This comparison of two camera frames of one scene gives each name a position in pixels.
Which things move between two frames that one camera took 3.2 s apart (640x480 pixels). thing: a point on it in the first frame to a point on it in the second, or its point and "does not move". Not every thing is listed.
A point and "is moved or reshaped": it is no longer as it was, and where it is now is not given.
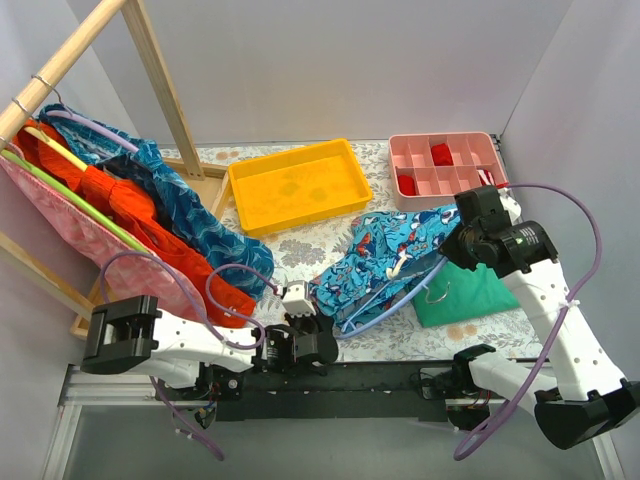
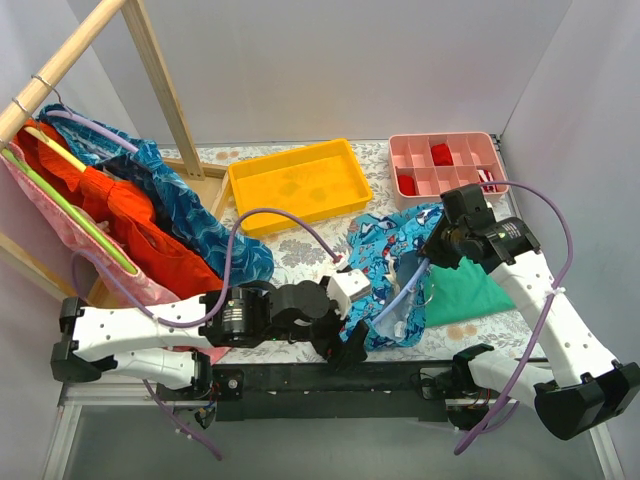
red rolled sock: (441, 155) does not move
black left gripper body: (310, 325) to (338, 337)
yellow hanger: (64, 151) does not move
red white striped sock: (487, 179) does not move
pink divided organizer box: (430, 168) does not move
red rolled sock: (406, 184) does not move
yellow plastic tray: (298, 188) does not move
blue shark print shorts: (390, 248) is moved or reshaped
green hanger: (69, 192) to (70, 209)
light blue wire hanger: (398, 309) to (397, 297)
